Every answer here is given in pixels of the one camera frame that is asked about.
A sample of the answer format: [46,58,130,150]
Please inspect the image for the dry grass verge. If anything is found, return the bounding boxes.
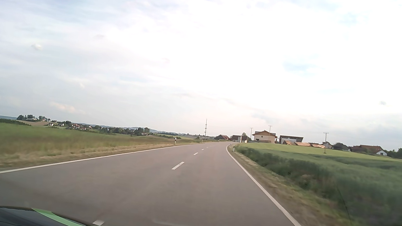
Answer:
[217,145,402,226]

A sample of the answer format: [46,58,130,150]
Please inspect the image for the dark flat-roofed building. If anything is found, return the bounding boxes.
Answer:
[279,134,304,147]

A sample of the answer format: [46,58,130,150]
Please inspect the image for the grey asphalt road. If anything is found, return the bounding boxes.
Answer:
[0,111,337,226]

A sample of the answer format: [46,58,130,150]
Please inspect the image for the road markings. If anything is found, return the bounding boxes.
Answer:
[0,113,337,226]

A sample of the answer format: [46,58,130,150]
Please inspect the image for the stacks of timber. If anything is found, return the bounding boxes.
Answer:
[283,139,326,150]

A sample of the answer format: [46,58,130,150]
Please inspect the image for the beige house with brown roof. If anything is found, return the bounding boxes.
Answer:
[251,128,278,145]

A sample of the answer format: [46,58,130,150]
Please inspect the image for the row of houses and trees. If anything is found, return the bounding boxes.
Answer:
[321,136,402,160]

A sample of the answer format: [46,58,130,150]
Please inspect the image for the distant village with trees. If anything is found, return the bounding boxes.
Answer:
[16,110,183,145]

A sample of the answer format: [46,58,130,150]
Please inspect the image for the grass field with verge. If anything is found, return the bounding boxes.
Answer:
[0,112,217,204]

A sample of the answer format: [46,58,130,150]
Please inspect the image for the group of low buildings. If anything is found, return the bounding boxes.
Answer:
[215,132,252,145]

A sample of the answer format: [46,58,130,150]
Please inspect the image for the green grain field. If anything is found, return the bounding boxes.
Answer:
[227,136,402,226]

